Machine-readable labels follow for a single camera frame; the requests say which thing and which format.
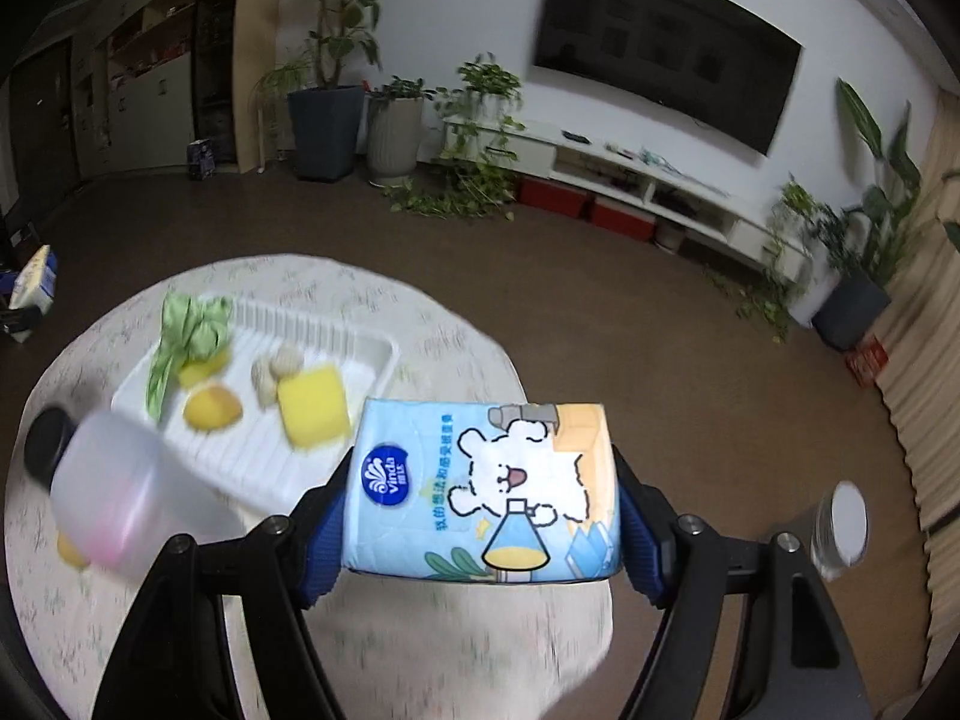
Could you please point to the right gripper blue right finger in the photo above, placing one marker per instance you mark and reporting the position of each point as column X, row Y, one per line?
column 645, row 535

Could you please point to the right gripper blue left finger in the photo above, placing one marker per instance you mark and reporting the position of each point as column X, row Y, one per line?
column 319, row 517

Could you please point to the large yellow sponge block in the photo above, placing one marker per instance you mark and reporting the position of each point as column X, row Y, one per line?
column 313, row 407

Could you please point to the blue bear tissue pack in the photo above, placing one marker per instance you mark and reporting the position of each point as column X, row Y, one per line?
column 483, row 492

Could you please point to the beige knitted scrubber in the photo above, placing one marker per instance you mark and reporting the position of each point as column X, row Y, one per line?
column 265, row 386

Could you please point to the yellow foam ball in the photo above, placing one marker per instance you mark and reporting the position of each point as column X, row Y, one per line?
column 70, row 554
column 211, row 409

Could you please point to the cream knitted scrubber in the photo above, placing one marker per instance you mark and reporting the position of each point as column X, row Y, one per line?
column 287, row 361

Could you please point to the small yellow sponge block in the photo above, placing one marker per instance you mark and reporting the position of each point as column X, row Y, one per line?
column 193, row 373

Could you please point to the green knotted cloth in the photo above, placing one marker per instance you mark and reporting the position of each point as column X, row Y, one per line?
column 191, row 330

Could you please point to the grey cylindrical trash can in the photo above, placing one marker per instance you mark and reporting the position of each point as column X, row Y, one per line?
column 834, row 531

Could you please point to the translucent plastic container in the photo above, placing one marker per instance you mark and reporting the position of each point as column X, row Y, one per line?
column 119, row 493

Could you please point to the small vine plant right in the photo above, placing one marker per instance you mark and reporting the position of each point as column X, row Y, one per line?
column 767, row 297

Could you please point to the red decorative box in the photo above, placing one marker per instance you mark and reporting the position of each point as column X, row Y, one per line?
column 866, row 360

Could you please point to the black cylinder container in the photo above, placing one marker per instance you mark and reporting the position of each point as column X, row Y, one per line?
column 46, row 441

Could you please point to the red storage box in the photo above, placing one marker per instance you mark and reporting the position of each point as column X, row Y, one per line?
column 624, row 219
column 557, row 198

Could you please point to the beige curtain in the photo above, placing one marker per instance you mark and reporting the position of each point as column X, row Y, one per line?
column 920, row 383

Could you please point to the white tv console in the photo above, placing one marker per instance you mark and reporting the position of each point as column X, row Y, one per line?
column 542, row 151

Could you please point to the large leaf plant dark pot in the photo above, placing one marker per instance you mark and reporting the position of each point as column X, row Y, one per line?
column 870, row 242

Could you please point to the blue white carton box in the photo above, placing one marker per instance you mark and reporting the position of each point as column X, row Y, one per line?
column 35, row 285

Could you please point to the trailing green vine plant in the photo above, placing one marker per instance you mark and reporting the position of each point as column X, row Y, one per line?
column 473, row 176

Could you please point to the dark blue floor box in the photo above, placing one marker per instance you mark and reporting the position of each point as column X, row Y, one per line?
column 200, row 160

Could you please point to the plant in white ribbed pot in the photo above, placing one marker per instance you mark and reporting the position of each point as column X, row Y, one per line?
column 395, row 129

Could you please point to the tall plant in blue pot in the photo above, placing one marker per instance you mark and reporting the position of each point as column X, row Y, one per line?
column 325, row 112

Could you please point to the wall mounted black television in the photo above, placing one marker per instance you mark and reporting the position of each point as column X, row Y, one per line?
column 710, row 59

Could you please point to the white wall cabinet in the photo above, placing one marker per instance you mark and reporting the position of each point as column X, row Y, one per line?
column 132, row 93

